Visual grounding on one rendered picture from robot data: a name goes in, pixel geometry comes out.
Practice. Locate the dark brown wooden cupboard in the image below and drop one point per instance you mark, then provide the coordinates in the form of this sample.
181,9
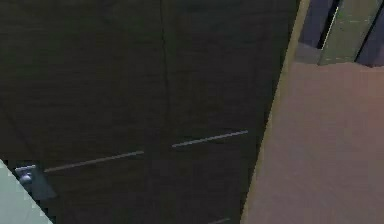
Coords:
133,83

